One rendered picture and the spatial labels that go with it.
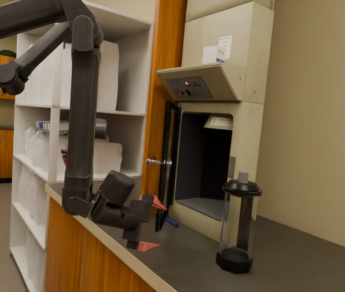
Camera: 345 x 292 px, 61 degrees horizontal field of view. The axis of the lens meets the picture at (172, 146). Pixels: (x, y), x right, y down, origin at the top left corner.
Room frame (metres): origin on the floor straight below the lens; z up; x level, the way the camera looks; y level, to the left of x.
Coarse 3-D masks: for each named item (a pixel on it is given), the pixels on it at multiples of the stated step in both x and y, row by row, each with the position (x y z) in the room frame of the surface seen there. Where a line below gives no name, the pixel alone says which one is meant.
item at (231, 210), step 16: (256, 192) 0.76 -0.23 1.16; (224, 208) 0.80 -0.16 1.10; (240, 208) 0.76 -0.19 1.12; (256, 208) 0.78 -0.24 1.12; (224, 224) 0.79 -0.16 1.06; (240, 224) 0.76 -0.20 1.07; (224, 240) 0.78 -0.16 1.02; (240, 240) 0.76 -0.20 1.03; (224, 256) 0.78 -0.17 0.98; (240, 256) 0.76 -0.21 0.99
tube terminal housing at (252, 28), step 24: (192, 24) 1.14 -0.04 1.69; (216, 24) 1.04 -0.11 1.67; (240, 24) 0.96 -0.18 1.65; (264, 24) 0.96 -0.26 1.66; (192, 48) 1.13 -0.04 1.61; (240, 48) 0.95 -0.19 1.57; (264, 48) 0.97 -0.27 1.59; (264, 72) 0.98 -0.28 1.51; (264, 96) 0.99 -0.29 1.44; (240, 120) 0.92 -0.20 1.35; (240, 144) 0.93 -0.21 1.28; (240, 168) 0.94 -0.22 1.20; (168, 216) 1.17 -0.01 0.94; (192, 216) 1.06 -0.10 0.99; (216, 240) 0.96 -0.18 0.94
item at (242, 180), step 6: (240, 174) 0.80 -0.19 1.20; (246, 174) 0.79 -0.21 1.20; (234, 180) 0.82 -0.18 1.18; (240, 180) 0.80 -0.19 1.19; (246, 180) 0.79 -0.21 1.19; (228, 186) 0.79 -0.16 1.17; (234, 186) 0.78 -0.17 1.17; (240, 186) 0.77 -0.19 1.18; (246, 186) 0.77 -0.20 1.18; (252, 186) 0.77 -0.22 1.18
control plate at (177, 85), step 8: (168, 80) 1.08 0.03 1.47; (176, 80) 1.05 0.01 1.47; (184, 80) 1.02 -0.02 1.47; (192, 80) 0.99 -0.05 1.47; (200, 80) 0.96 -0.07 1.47; (176, 88) 1.08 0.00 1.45; (184, 88) 1.05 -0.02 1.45; (192, 88) 1.02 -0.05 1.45; (200, 88) 0.99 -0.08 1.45; (176, 96) 1.12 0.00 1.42; (184, 96) 1.09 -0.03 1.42; (192, 96) 1.05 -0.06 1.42; (200, 96) 1.02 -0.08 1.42; (208, 96) 0.99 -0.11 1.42
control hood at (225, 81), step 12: (168, 72) 1.05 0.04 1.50; (180, 72) 1.00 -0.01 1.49; (192, 72) 0.96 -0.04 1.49; (204, 72) 0.92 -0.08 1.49; (216, 72) 0.88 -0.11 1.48; (228, 72) 0.88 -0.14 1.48; (240, 72) 0.91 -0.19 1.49; (216, 84) 0.92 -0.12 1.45; (228, 84) 0.89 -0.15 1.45; (240, 84) 0.91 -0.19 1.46; (216, 96) 0.96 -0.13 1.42; (228, 96) 0.92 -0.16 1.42; (240, 96) 0.92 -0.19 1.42
